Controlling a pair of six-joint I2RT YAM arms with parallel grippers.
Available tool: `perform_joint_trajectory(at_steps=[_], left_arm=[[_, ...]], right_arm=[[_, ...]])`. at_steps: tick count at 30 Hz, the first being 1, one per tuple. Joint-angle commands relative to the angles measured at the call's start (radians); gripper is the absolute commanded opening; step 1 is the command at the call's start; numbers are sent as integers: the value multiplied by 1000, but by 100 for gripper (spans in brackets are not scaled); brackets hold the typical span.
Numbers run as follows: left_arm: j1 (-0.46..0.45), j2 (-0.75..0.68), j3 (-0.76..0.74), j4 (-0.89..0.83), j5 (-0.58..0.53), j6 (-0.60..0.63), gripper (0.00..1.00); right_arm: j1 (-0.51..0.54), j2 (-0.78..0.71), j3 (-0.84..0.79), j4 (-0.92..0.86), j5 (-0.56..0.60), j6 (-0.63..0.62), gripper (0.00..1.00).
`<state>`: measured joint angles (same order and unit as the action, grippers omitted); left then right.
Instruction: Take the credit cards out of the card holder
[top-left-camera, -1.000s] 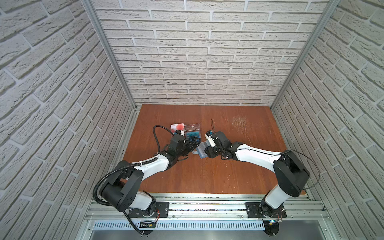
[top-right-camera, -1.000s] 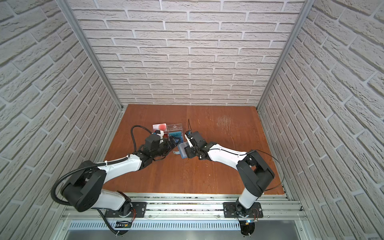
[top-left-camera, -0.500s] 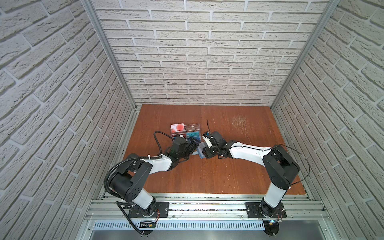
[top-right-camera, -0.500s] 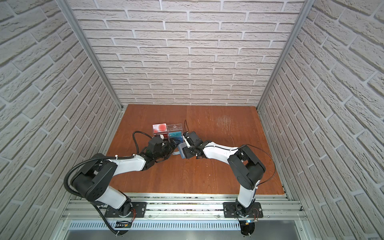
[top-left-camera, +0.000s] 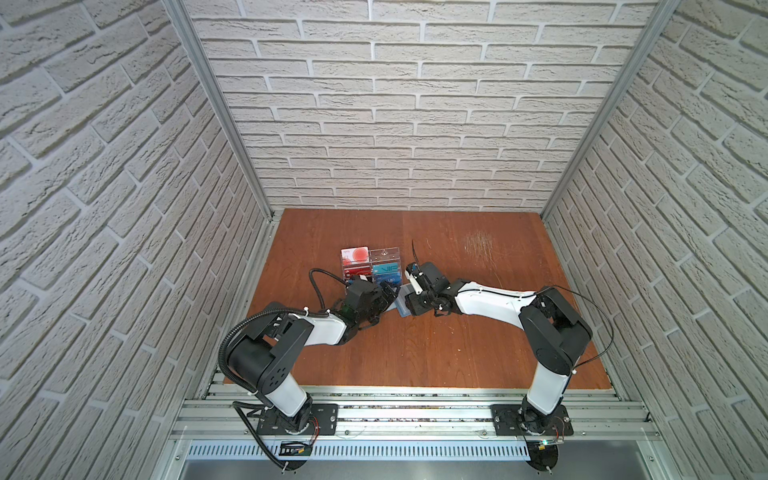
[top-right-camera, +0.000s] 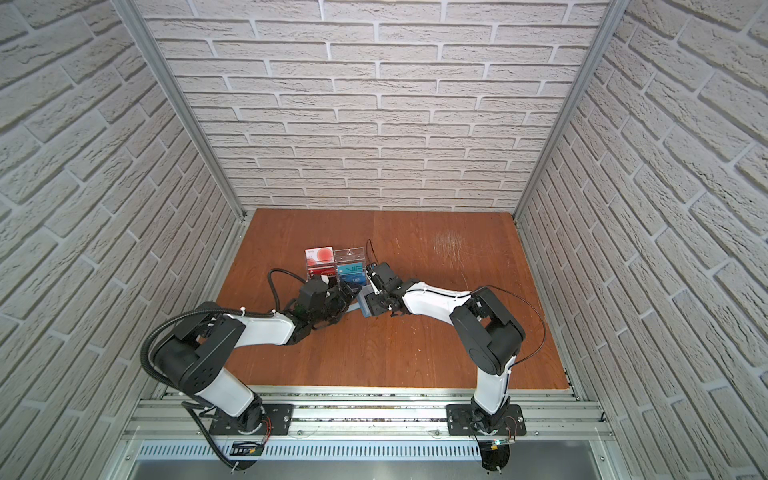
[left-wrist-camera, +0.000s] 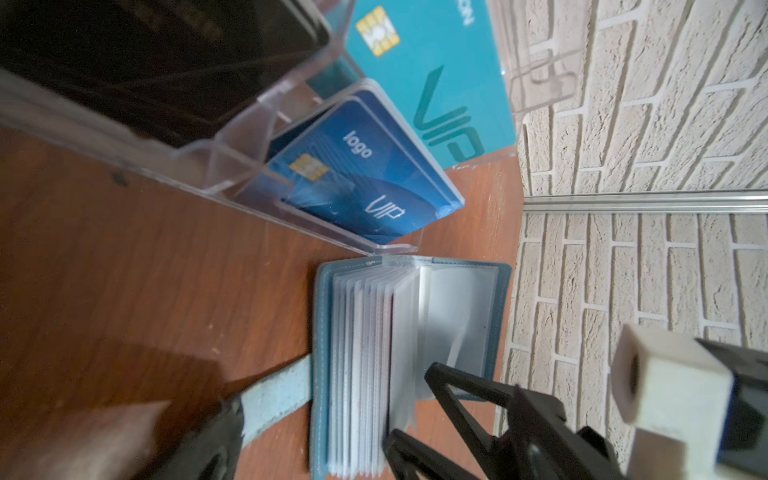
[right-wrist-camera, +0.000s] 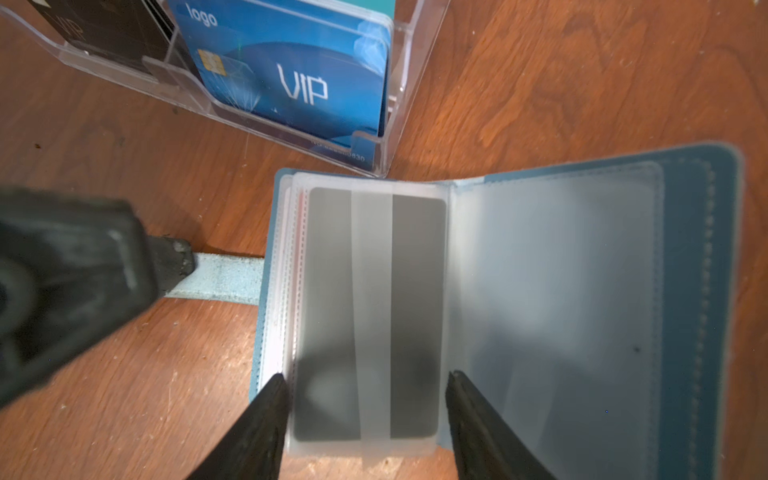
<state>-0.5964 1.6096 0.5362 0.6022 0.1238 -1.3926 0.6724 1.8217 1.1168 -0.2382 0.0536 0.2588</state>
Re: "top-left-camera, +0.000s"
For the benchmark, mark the teal blue cards stack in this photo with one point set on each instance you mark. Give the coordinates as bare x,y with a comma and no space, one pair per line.
389,272

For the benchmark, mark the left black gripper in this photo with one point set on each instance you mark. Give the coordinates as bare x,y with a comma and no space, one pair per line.
386,300

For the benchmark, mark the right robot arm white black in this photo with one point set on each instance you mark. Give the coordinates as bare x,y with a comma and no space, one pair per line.
557,334

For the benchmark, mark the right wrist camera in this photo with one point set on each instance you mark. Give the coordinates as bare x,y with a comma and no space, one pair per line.
412,274

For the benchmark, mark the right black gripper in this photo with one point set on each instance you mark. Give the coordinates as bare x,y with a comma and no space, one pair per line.
414,305

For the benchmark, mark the aluminium rail frame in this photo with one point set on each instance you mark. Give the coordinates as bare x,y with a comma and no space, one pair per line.
410,413

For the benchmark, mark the red white card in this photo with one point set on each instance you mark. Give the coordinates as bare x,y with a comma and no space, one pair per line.
355,255

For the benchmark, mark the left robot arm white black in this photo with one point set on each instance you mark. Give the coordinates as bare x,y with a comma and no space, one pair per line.
259,353

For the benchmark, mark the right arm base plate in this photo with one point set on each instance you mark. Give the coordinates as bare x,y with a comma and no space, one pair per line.
519,420

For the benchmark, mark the red black cards stack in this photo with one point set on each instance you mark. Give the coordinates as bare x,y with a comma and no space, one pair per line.
359,271

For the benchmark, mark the blue leather card holder wallet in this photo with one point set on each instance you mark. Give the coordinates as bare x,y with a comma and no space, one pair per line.
399,303

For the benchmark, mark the clear acrylic card organizer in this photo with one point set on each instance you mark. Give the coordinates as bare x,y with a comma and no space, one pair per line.
383,255

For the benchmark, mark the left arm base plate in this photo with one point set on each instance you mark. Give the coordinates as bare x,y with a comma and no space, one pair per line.
322,417

